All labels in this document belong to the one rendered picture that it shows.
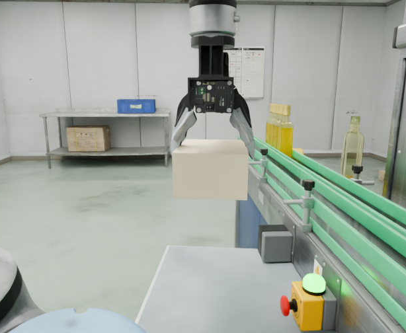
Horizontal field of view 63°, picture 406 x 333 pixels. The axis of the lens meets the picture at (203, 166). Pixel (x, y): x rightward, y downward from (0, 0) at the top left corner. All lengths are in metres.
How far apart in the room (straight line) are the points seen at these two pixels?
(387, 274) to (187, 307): 0.42
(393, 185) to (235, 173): 0.68
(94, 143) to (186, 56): 2.18
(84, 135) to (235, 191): 5.31
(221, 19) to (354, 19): 6.43
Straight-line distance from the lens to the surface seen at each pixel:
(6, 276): 0.31
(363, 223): 0.81
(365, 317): 0.66
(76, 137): 5.84
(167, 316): 0.78
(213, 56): 0.55
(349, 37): 6.88
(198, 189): 0.54
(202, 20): 0.55
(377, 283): 0.65
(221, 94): 0.52
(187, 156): 0.53
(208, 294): 0.85
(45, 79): 6.60
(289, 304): 0.76
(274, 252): 0.97
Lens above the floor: 1.22
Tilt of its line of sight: 13 degrees down
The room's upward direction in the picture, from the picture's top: straight up
